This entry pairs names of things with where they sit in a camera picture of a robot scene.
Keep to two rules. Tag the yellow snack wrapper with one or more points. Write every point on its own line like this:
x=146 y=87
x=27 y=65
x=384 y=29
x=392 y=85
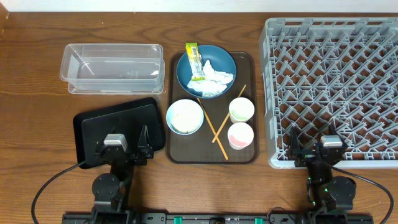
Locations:
x=195 y=61

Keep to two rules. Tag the rice leftovers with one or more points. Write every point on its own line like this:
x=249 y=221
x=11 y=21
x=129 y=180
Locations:
x=184 y=123

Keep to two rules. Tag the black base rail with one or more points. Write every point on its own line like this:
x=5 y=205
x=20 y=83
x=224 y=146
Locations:
x=161 y=218

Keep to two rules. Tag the white cup green inside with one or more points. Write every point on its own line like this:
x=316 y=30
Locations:
x=241 y=110

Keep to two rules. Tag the dark blue plate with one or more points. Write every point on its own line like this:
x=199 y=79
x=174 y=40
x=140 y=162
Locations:
x=220 y=60

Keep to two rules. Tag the brown serving tray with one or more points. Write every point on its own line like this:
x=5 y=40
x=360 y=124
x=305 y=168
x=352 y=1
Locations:
x=197 y=148

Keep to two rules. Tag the wooden chopstick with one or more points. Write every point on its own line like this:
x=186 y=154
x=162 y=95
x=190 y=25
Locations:
x=226 y=118
x=213 y=130

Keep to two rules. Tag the white napkin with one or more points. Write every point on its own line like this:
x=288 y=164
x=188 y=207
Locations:
x=214 y=84

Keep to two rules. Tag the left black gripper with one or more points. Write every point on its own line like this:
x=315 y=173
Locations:
x=125 y=156

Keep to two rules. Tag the black tray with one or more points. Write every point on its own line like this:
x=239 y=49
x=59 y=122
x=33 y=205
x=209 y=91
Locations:
x=92 y=127

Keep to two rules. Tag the light blue bowl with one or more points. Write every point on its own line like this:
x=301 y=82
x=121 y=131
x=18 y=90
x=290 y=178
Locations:
x=184 y=106

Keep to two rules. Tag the white cup pink inside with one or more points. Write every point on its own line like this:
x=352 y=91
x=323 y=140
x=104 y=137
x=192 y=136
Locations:
x=240 y=135

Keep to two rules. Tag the clear plastic waste bin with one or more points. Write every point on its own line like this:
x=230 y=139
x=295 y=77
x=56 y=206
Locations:
x=113 y=69

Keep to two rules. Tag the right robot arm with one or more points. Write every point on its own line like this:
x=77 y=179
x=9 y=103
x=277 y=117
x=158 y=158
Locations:
x=332 y=196

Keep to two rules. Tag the grey dishwasher rack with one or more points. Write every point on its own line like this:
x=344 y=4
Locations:
x=340 y=72

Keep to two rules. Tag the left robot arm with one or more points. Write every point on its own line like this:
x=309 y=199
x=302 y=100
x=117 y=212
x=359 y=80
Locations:
x=111 y=189

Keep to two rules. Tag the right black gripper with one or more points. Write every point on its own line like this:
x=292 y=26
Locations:
x=306 y=157

